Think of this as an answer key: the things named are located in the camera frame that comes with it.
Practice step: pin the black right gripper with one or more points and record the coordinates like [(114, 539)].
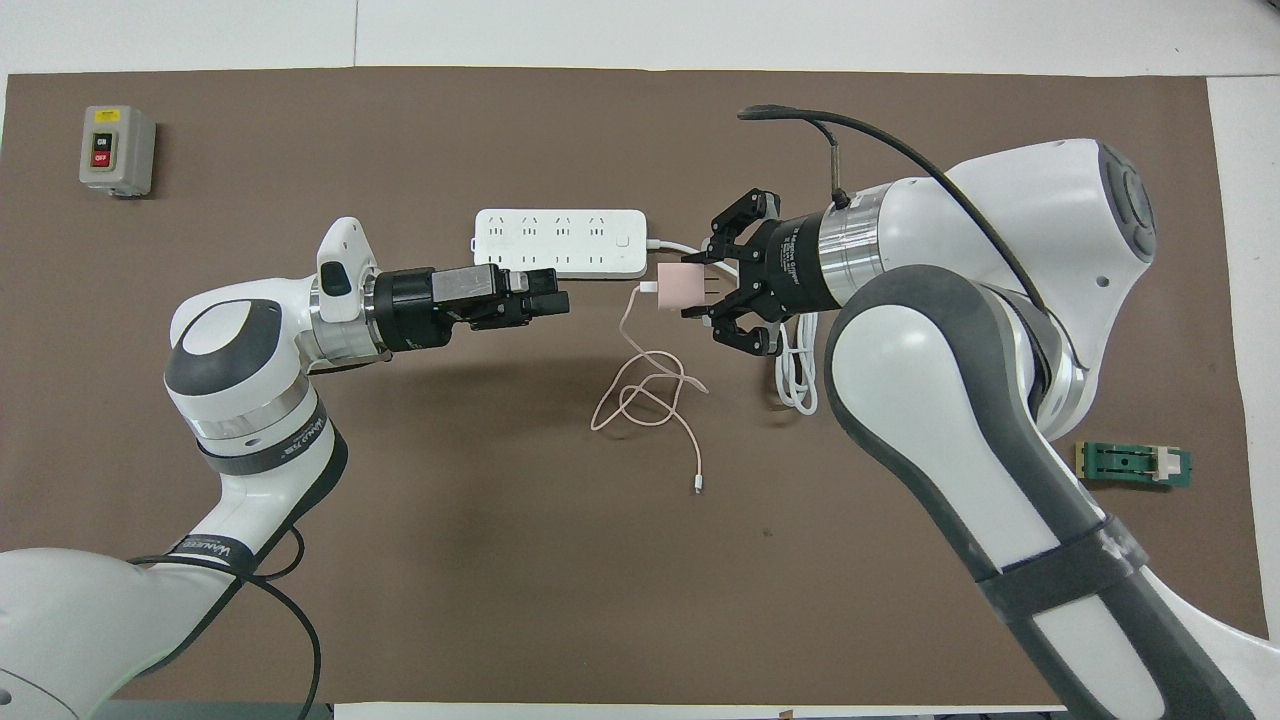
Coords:
[(795, 265)]

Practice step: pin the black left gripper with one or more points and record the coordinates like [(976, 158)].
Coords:
[(405, 310)]

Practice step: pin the pink USB charger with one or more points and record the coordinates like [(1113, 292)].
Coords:
[(682, 285)]

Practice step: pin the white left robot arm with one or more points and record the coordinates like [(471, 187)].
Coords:
[(240, 420)]

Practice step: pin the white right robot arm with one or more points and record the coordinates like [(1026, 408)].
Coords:
[(930, 400)]

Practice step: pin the white power strip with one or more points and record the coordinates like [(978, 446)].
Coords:
[(580, 240)]

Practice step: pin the brown table mat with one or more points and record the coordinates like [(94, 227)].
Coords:
[(640, 600)]

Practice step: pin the green circuit board module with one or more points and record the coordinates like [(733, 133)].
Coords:
[(1130, 465)]

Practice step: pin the grey on-off switch box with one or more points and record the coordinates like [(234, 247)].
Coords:
[(115, 150)]

